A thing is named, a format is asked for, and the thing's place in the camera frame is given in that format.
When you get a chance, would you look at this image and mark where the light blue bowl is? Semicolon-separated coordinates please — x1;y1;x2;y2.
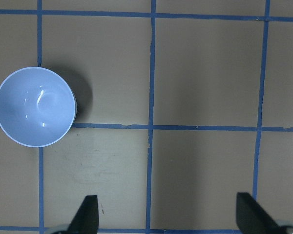
0;67;77;148

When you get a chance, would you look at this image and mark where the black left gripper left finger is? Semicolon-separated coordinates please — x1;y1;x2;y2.
46;195;99;234

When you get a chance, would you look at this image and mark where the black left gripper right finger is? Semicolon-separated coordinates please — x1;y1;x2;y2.
235;192;293;234

